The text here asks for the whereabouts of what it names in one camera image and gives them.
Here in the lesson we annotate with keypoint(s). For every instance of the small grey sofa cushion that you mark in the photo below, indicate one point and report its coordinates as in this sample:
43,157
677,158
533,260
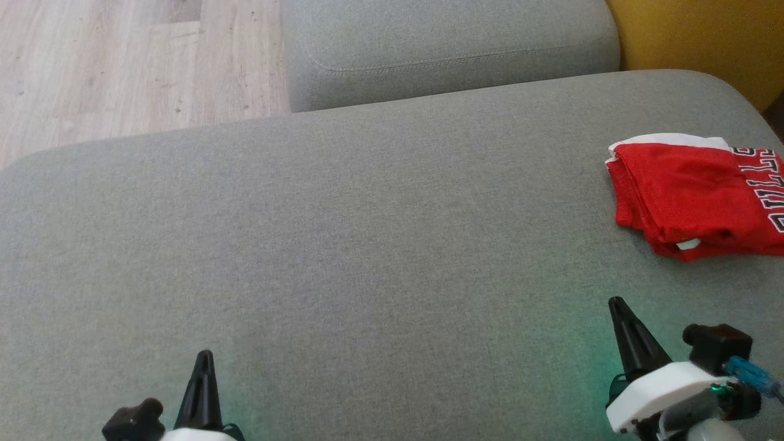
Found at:
447,43

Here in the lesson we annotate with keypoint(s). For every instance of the red printed shorts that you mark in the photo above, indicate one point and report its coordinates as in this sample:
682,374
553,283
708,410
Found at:
680,184

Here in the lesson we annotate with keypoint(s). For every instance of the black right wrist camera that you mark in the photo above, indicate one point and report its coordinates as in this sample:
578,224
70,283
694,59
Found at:
716,346

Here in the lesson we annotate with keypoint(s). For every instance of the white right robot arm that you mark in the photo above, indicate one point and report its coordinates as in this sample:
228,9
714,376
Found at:
710,422

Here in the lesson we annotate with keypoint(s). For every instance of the yellow sofa cushion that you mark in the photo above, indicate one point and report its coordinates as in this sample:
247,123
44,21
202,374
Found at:
704,43

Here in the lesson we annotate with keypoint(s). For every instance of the grey sofa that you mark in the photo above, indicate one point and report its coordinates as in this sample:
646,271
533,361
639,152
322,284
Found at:
337,263

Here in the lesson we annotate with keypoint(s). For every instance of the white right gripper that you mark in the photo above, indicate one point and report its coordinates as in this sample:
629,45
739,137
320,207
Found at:
658,395

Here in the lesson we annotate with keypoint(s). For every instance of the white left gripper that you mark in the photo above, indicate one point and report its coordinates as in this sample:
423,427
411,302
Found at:
199,435

